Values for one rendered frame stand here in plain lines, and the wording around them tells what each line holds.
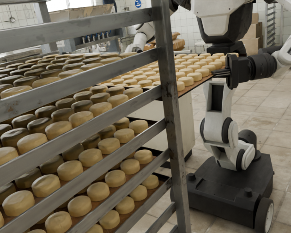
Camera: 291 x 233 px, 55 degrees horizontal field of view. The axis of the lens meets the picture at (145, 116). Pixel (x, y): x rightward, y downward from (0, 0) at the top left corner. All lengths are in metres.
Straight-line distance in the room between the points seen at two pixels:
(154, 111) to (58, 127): 1.61
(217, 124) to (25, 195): 1.16
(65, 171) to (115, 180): 0.15
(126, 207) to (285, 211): 1.37
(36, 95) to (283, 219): 1.67
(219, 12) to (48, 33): 1.08
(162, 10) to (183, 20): 5.90
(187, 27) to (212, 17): 5.05
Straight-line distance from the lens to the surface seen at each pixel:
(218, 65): 1.09
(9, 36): 0.45
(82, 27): 0.52
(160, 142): 2.21
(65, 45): 2.22
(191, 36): 6.50
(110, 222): 0.71
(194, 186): 1.78
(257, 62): 1.05
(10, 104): 0.45
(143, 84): 0.92
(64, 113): 0.62
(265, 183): 1.89
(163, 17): 0.66
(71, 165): 0.60
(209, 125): 1.55
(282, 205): 2.01
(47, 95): 0.48
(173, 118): 0.71
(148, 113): 2.15
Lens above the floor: 1.25
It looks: 21 degrees down
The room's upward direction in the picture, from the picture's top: 8 degrees counter-clockwise
